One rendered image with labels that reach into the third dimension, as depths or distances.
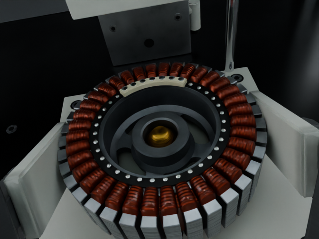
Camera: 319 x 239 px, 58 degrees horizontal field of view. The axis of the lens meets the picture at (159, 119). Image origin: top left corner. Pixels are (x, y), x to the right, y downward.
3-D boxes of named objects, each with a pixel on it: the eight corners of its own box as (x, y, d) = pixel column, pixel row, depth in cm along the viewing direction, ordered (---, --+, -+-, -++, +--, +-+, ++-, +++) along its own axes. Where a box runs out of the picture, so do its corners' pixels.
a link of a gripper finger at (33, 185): (42, 239, 12) (24, 241, 12) (79, 163, 19) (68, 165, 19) (19, 177, 11) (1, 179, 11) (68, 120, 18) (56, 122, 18)
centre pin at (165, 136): (182, 169, 17) (179, 142, 15) (151, 174, 18) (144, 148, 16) (178, 143, 19) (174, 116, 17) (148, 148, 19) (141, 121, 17)
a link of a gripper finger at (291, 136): (302, 132, 11) (322, 129, 11) (246, 91, 18) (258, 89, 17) (302, 199, 12) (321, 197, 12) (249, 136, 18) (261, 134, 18)
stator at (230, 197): (290, 234, 14) (309, 200, 11) (68, 267, 15) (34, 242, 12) (230, 85, 22) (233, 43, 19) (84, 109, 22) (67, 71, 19)
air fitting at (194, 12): (201, 33, 27) (201, 2, 24) (189, 36, 27) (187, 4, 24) (199, 27, 27) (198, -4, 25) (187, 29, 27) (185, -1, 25)
